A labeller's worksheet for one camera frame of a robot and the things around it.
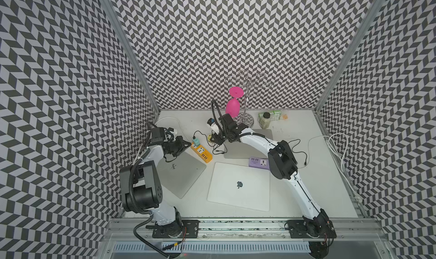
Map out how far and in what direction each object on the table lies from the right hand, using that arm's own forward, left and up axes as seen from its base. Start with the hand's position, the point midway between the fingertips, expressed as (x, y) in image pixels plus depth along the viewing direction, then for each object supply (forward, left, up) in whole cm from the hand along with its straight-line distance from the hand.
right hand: (213, 138), depth 98 cm
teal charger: (-4, +9, +2) cm, 10 cm away
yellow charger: (-2, +2, +4) cm, 5 cm away
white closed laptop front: (-26, -15, -4) cm, 30 cm away
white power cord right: (-8, -74, -9) cm, 75 cm away
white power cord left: (+25, +34, -9) cm, 43 cm away
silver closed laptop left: (-21, +18, -5) cm, 28 cm away
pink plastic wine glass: (+7, -11, +19) cm, 24 cm away
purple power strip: (-14, -24, -3) cm, 29 cm away
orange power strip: (-9, +6, -2) cm, 11 cm away
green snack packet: (+17, -39, +1) cm, 43 cm away
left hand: (-7, +12, +5) cm, 14 cm away
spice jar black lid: (+11, -32, +1) cm, 33 cm away
